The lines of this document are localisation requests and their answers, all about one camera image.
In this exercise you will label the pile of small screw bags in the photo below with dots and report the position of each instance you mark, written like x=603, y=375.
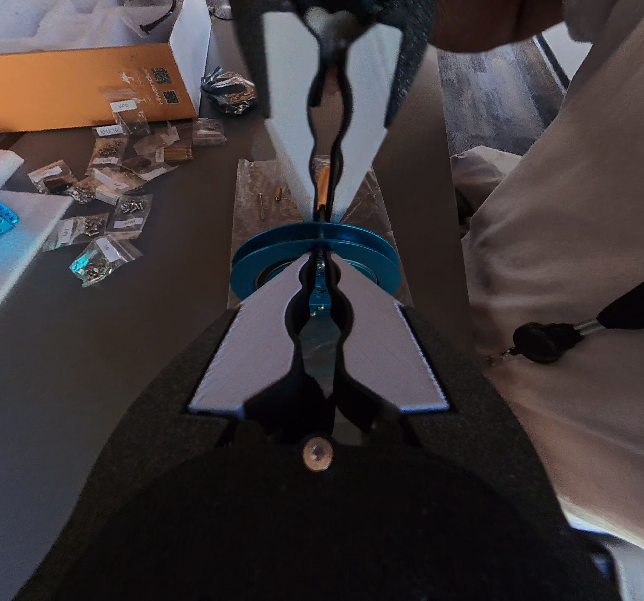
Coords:
x=126, y=183

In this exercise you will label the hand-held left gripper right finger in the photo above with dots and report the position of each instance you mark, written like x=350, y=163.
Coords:
x=392, y=359

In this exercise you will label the blue round turntable base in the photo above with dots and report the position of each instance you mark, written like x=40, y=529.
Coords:
x=271, y=249

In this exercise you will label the long silver bolt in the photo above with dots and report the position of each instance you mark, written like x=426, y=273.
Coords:
x=260, y=206

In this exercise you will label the bag of black parts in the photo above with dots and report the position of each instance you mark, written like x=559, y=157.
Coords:
x=229, y=90

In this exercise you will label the white foam sheet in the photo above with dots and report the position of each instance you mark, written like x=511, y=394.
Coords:
x=30, y=229

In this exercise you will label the person's right forearm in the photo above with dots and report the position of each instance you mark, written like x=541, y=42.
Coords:
x=493, y=2

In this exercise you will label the large clear plastic bag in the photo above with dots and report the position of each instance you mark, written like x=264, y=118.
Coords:
x=251, y=219

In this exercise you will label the wide blue perforated bracket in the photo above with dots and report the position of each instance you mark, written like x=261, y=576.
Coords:
x=9, y=219

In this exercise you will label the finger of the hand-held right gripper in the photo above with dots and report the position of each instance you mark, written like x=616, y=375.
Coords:
x=287, y=83
x=372, y=83

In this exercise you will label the orange and white cardboard box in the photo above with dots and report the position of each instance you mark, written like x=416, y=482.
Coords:
x=75, y=83

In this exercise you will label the grey desk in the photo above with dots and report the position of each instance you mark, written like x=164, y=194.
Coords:
x=126, y=359

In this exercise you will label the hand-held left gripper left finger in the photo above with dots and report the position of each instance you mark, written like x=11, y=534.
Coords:
x=241, y=359

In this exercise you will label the yellow tool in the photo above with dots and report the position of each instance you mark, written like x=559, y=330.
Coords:
x=323, y=183

